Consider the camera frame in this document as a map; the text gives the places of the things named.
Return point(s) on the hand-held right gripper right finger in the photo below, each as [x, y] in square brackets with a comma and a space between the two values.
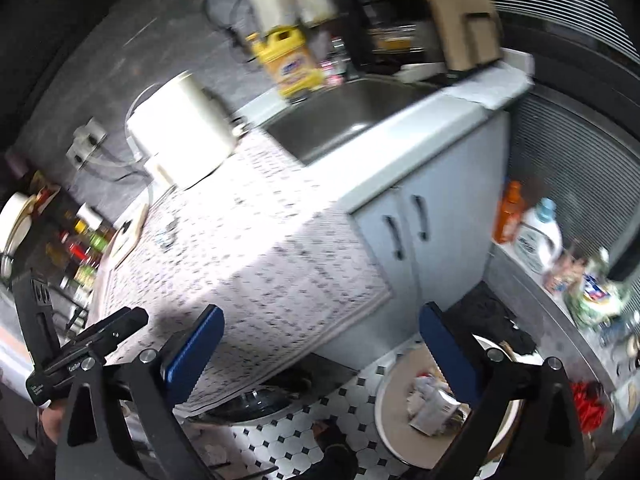
[447, 355]

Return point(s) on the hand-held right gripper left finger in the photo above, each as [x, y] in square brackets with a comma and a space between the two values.
[192, 355]

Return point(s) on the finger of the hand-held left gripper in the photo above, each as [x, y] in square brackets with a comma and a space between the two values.
[117, 325]

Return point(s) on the white striped-label wrapper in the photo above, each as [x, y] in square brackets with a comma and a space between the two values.
[435, 412]

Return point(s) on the beige round waste bin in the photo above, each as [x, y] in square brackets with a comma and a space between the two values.
[395, 410]

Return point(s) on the black cloth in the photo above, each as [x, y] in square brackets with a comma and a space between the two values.
[490, 315]

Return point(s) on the glass pot lid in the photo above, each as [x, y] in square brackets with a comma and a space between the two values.
[260, 400]

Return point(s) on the yellow-capped green-label bottle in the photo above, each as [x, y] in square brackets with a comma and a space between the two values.
[97, 242]

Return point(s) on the beige board with black knob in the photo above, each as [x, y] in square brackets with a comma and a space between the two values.
[125, 237]

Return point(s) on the white-capped oil bottle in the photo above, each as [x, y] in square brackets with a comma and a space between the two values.
[89, 214]

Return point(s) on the white round lid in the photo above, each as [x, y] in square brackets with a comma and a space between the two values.
[15, 220]

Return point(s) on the patterned pink table mat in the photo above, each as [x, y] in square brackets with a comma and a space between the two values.
[250, 240]

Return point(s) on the white blue-capped detergent bottle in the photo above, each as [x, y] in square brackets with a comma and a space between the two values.
[537, 237]

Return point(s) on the red cloth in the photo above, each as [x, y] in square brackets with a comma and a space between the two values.
[590, 405]

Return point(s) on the orange bottle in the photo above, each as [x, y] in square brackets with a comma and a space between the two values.
[509, 212]

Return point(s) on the clear plastic bag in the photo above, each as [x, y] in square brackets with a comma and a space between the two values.
[597, 292]

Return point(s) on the white sink cabinet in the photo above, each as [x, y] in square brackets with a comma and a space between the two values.
[450, 160]

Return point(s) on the cream air fryer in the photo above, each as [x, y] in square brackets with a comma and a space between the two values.
[180, 125]

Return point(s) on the steel sink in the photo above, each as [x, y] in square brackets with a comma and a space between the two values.
[350, 115]

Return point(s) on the yellow detergent bottle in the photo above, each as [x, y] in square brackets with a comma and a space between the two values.
[290, 65]

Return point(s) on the small pink bottles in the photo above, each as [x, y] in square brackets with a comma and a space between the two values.
[332, 71]

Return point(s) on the brown wooden cutting board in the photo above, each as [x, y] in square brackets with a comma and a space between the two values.
[457, 10]

